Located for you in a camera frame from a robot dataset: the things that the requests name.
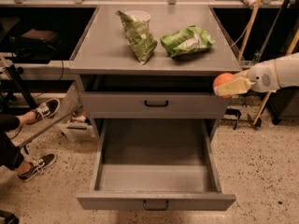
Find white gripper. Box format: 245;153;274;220
214;59;278;97

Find orange fruit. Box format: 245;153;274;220
213;73;235;98

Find green chip bag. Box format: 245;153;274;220
117;10;158;64
160;25;215;58

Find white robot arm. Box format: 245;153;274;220
213;53;299;98

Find grey drawer cabinet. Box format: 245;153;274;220
71;4;240;135

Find open grey bottom drawer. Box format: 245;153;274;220
77;119;236;211

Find closed grey upper drawer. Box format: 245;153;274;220
80;92;231;119

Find upright green chip bag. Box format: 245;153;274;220
117;10;158;64

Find white paper cup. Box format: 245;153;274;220
125;10;150;23

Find white plastic floor bin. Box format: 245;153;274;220
57;123;95;141

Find upper black white sneaker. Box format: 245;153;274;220
32;98;60;124

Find black white sneaker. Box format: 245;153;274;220
32;98;60;124
17;154;57;182

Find lower black white sneaker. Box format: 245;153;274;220
17;154;57;182

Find person's black trouser legs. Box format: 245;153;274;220
0;114;24;170

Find wooden stick frame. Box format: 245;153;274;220
233;0;299;127

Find black upper drawer handle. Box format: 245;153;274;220
144;100;169;107

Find black drawer handle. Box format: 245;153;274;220
143;200;169;211
144;100;169;107

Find black lower drawer handle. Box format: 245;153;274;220
143;200;169;211

